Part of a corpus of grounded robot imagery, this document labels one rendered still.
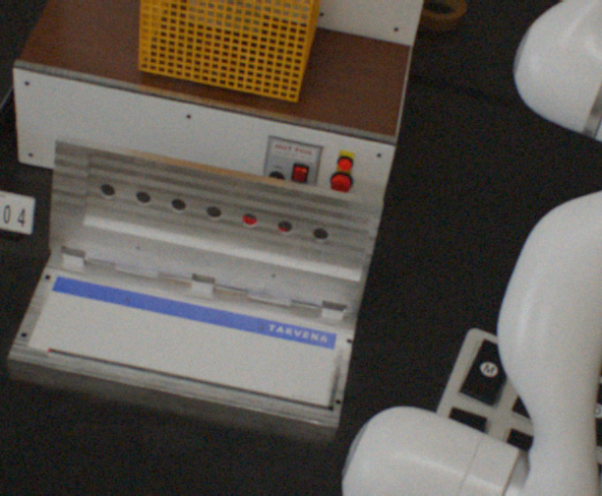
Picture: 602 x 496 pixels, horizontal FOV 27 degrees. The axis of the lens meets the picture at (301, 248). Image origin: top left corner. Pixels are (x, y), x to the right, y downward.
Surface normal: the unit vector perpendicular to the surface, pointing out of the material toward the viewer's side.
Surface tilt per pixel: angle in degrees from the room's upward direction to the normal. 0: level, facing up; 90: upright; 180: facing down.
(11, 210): 65
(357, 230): 75
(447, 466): 14
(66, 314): 0
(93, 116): 90
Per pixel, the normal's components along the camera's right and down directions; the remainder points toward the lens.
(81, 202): -0.13, 0.52
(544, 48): -0.61, -0.13
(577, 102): -0.39, 0.55
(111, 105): -0.16, 0.72
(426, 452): -0.03, -0.50
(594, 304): 0.27, 0.23
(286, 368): 0.12, -0.67
